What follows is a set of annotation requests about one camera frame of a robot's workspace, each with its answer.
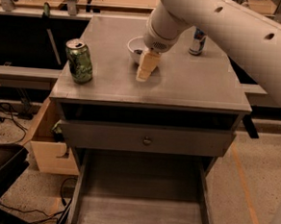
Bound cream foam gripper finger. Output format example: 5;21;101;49
136;50;161;82

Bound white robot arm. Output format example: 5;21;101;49
136;0;281;108

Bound white ceramic bowl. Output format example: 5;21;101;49
127;36;149;63

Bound grey cabinet with counter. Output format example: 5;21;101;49
44;12;259;177

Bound blue silver energy can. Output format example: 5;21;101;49
189;28;207;56

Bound green soda can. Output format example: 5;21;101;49
65;38;93;84

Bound grey upper drawer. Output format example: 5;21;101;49
60;120;236;157

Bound light wooden box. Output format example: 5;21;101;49
26;98;79;176

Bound open lower drawer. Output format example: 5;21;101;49
67;150;213;224

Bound green handled tool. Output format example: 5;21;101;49
42;2;61;65

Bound black floor cables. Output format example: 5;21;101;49
0;78;33;146

